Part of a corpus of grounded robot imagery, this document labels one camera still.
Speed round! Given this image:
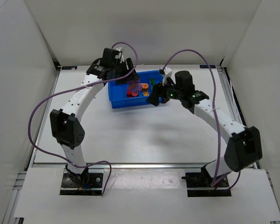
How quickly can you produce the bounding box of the red green lego block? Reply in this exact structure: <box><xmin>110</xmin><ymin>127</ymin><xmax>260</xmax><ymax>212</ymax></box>
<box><xmin>126</xmin><ymin>91</ymin><xmax>139</xmax><ymax>98</ymax></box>

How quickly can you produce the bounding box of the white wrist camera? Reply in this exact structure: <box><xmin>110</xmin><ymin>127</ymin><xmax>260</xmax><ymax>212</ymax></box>
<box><xmin>115</xmin><ymin>47</ymin><xmax>123</xmax><ymax>61</ymax></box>
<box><xmin>159</xmin><ymin>67</ymin><xmax>172</xmax><ymax>86</ymax></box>

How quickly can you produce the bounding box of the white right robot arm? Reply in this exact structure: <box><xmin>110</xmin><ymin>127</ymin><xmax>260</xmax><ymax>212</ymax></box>
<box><xmin>146</xmin><ymin>67</ymin><xmax>263</xmax><ymax>185</ymax></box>

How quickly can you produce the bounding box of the blue plastic sorting tray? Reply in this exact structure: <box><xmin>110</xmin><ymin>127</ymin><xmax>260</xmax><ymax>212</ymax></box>
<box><xmin>108</xmin><ymin>70</ymin><xmax>163</xmax><ymax>109</ymax></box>

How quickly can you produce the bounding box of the aluminium frame rail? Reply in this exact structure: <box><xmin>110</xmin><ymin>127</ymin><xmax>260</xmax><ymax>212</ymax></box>
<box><xmin>25</xmin><ymin>162</ymin><xmax>205</xmax><ymax>171</ymax></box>

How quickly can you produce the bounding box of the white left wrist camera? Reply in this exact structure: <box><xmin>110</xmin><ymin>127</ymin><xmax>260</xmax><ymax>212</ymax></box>
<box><xmin>115</xmin><ymin>47</ymin><xmax>123</xmax><ymax>61</ymax></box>

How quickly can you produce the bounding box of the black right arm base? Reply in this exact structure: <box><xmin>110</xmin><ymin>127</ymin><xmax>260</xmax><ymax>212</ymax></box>
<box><xmin>181</xmin><ymin>167</ymin><xmax>231</xmax><ymax>197</ymax></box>

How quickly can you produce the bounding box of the orange round lego piece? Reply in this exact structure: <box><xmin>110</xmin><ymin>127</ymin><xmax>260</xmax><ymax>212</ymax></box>
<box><xmin>141</xmin><ymin>83</ymin><xmax>149</xmax><ymax>92</ymax></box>

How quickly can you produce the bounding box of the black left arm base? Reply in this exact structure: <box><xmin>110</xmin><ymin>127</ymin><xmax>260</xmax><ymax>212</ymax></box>
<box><xmin>59</xmin><ymin>169</ymin><xmax>105</xmax><ymax>196</ymax></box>

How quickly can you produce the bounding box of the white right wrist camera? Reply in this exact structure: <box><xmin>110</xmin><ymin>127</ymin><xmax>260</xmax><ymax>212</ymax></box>
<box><xmin>159</xmin><ymin>67</ymin><xmax>172</xmax><ymax>86</ymax></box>

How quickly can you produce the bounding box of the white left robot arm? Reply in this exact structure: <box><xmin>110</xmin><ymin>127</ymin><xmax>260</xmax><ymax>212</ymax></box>
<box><xmin>50</xmin><ymin>48</ymin><xmax>140</xmax><ymax>180</ymax></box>

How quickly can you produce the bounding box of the purple round lego piece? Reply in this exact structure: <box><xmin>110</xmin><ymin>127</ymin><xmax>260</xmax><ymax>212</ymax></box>
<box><xmin>127</xmin><ymin>80</ymin><xmax>142</xmax><ymax>94</ymax></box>

